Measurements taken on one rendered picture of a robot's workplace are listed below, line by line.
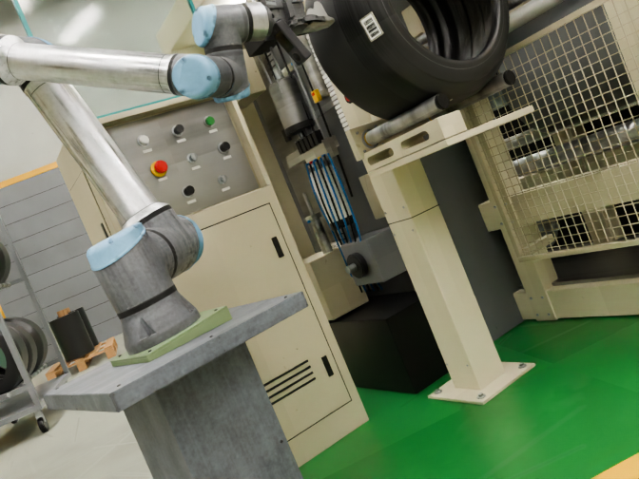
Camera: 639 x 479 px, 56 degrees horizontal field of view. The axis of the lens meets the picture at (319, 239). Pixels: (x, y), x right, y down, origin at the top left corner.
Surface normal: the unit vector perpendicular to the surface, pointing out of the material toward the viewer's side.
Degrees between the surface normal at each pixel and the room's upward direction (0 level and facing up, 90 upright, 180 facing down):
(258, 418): 90
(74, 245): 90
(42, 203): 90
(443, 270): 90
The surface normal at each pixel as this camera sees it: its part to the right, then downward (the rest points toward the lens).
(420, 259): -0.79, 0.36
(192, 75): -0.19, 0.26
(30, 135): 0.18, -0.01
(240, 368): 0.61, -0.20
